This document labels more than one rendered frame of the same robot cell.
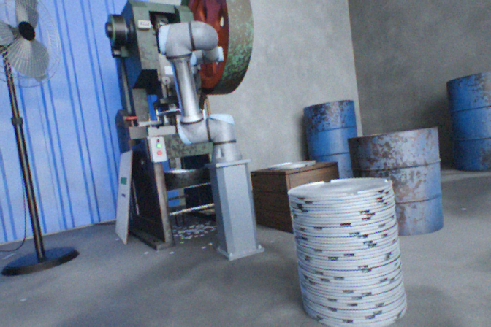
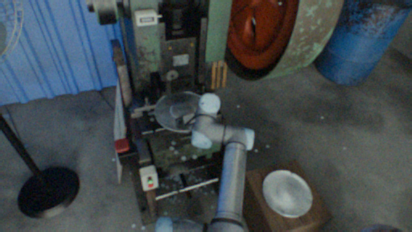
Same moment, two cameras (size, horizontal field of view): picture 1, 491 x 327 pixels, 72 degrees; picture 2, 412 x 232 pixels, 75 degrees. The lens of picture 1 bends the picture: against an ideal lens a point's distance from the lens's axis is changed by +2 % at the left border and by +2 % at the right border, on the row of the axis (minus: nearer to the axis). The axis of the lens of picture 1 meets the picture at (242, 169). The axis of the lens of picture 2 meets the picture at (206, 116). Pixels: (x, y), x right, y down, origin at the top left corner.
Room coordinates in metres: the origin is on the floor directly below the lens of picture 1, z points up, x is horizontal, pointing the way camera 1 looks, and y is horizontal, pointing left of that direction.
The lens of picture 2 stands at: (1.22, 0.13, 1.77)
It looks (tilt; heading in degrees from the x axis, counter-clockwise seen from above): 46 degrees down; 5
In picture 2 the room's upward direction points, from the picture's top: 6 degrees clockwise
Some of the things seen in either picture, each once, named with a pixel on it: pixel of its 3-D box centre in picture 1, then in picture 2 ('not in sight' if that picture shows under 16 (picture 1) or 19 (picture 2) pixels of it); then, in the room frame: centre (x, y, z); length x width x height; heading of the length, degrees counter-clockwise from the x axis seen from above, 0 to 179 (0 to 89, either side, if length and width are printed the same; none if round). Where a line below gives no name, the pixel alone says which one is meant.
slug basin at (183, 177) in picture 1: (182, 177); not in sight; (2.29, 0.42, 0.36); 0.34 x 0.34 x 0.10
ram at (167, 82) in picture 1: (169, 76); (178, 60); (2.25, 0.39, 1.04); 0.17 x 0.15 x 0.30; 31
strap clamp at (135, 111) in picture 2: (148, 121); (145, 104); (2.20, 0.56, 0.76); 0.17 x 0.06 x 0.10; 121
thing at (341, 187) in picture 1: (337, 187); not in sight; (0.98, -0.27, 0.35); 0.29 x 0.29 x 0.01
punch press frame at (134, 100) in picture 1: (164, 112); (168, 72); (2.41, 0.49, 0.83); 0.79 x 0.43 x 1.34; 31
